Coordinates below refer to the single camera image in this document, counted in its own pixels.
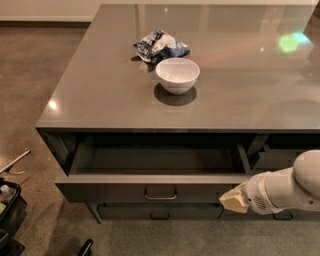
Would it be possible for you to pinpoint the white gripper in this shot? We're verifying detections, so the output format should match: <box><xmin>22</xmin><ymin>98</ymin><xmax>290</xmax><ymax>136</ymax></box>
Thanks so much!
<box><xmin>219</xmin><ymin>172</ymin><xmax>281</xmax><ymax>215</ymax></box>

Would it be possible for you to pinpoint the grey right top drawer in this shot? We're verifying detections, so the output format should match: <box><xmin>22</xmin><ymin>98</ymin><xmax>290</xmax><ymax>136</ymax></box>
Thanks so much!
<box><xmin>252</xmin><ymin>145</ymin><xmax>310</xmax><ymax>173</ymax></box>

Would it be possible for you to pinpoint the grey bottom drawer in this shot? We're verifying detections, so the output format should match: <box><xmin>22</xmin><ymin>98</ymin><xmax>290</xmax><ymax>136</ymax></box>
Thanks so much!
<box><xmin>97</xmin><ymin>203</ymin><xmax>222</xmax><ymax>220</ymax></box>

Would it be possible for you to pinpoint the grey counter cabinet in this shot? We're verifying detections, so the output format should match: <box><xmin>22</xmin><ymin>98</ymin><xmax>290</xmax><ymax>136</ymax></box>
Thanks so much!
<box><xmin>36</xmin><ymin>0</ymin><xmax>320</xmax><ymax>221</ymax></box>

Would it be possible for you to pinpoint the white ceramic bowl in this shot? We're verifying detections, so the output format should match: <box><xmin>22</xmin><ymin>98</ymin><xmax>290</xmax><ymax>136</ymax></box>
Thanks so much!
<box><xmin>155</xmin><ymin>58</ymin><xmax>200</xmax><ymax>95</ymax></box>

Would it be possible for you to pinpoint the black object at floor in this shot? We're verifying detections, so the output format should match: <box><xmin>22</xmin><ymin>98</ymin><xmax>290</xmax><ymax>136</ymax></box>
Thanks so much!
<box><xmin>77</xmin><ymin>239</ymin><xmax>93</xmax><ymax>256</ymax></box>

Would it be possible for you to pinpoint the crumpled blue white bag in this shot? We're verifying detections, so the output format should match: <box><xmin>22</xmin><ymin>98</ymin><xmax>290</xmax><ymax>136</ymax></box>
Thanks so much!
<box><xmin>133</xmin><ymin>29</ymin><xmax>191</xmax><ymax>64</ymax></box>

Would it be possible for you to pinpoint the black bin with bottles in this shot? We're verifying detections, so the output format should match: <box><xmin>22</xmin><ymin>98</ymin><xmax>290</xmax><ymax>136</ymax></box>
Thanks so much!
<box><xmin>0</xmin><ymin>178</ymin><xmax>27</xmax><ymax>256</ymax></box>

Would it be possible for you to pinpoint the metal rod on floor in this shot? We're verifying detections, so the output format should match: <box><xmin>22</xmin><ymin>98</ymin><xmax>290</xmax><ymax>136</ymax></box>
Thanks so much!
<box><xmin>0</xmin><ymin>149</ymin><xmax>31</xmax><ymax>174</ymax></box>

